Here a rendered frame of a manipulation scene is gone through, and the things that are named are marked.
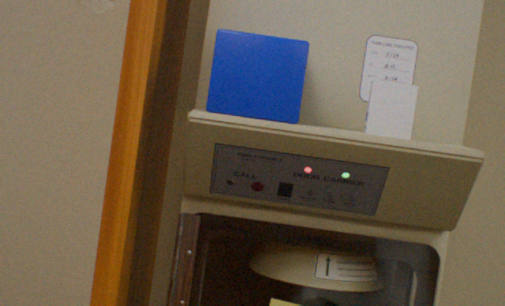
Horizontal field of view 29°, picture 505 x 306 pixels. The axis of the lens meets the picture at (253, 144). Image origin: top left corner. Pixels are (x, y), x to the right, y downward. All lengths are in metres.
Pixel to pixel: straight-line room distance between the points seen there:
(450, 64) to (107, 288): 0.47
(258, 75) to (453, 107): 0.26
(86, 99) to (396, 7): 0.62
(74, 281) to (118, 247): 0.56
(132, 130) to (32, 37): 0.58
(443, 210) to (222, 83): 0.29
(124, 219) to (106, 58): 0.56
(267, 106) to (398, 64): 0.20
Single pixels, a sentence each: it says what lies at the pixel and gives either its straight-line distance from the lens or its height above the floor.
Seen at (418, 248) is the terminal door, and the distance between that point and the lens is 1.16.
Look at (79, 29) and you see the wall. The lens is 1.60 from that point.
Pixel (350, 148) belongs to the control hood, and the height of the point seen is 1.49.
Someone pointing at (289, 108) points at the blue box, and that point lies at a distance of 1.04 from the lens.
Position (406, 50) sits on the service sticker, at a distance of 1.16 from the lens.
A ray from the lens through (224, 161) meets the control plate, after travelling 1.07.
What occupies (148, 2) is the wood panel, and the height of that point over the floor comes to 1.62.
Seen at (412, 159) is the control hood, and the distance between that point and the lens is 1.06.
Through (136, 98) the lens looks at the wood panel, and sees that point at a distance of 1.06.
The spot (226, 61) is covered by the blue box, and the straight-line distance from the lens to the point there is 1.04.
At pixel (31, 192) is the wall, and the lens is 1.62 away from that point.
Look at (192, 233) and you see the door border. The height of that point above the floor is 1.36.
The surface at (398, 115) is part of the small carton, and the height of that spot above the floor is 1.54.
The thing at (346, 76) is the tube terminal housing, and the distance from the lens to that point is 1.15.
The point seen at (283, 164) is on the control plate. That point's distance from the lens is 1.07.
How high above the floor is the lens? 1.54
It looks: 3 degrees down
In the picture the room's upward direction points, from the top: 8 degrees clockwise
